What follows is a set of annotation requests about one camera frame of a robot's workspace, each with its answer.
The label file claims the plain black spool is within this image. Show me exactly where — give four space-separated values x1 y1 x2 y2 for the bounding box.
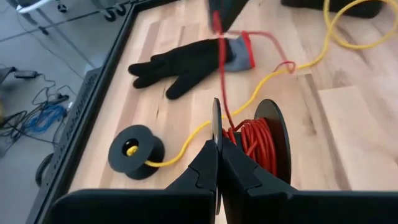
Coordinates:
108 124 165 180

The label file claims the black soft pouch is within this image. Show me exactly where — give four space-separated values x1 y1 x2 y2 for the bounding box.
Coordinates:
280 0 384 19

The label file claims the red cord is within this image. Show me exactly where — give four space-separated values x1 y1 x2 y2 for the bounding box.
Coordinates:
212 11 297 177

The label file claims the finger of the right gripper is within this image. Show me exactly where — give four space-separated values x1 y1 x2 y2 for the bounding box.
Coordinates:
207 0 250 34

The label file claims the black spool with white labels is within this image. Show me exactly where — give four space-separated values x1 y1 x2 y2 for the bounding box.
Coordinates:
211 98 292 216

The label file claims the blue floor cable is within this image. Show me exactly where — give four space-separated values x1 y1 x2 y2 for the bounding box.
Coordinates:
24 104 68 134

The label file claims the black floor cable tangle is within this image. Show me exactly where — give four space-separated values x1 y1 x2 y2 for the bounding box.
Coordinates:
0 62 78 156

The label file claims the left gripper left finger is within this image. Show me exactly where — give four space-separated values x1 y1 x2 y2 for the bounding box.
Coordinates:
48 139 220 224

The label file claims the black power strip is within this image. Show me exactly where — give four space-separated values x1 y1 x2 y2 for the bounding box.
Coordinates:
45 93 70 106

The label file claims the yellow cord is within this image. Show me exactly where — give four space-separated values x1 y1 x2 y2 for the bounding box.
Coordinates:
126 0 398 168

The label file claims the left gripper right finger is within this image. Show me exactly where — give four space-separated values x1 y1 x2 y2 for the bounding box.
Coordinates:
219 136 398 224

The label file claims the black power brick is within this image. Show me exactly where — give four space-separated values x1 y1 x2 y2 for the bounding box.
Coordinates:
14 70 39 79

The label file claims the grey and black work glove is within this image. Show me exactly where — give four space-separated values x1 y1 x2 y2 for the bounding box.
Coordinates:
127 30 256 100

